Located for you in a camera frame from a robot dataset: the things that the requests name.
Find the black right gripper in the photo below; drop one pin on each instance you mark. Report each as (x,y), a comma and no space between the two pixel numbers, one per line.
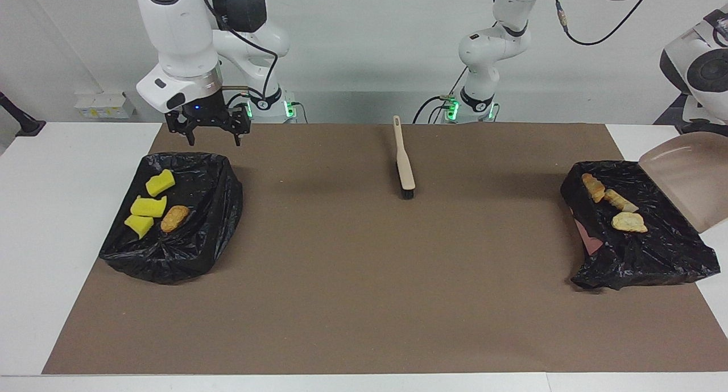
(207,116)

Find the yellow sponge piece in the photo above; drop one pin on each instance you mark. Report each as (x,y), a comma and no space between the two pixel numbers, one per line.
(149,206)
(139,226)
(160,183)

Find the brown toy bread roll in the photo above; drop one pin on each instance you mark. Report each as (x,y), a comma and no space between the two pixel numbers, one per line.
(174,218)

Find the orange striped toy croissant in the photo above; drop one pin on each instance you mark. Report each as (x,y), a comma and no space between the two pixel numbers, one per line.
(593,187)

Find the pale beige foam chunk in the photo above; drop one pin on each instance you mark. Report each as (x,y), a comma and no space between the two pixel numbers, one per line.
(620,201)
(629,222)

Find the beige plastic dustpan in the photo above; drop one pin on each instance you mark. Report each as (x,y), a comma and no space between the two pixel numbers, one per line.
(691,178)

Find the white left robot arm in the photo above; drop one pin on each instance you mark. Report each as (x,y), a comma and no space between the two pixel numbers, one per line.
(489,45)

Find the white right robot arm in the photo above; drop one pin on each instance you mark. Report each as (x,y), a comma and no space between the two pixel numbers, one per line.
(182,39)

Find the right black trash bag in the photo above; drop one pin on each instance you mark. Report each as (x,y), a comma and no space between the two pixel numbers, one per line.
(187,255)

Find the black bag over pink bin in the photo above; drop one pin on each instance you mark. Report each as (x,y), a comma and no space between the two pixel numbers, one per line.
(654,255)

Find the white power strip box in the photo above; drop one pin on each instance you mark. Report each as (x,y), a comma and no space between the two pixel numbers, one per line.
(105,107)

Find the large brown table mat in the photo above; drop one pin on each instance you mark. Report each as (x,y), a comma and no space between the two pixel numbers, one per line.
(341,301)

